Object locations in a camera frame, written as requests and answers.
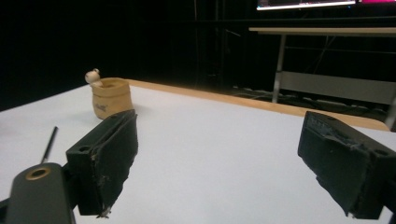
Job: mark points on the thin black pen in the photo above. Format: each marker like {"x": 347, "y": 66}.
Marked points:
{"x": 49, "y": 144}

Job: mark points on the grey metal-legged table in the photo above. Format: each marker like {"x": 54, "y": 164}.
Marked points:
{"x": 323, "y": 62}

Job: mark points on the tan sack-shaped pen holder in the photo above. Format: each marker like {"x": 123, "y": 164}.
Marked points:
{"x": 111, "y": 97}

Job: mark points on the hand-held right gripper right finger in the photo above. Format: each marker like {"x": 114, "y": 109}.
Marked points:
{"x": 342, "y": 165}

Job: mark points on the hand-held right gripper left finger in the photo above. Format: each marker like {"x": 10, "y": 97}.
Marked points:
{"x": 106, "y": 161}

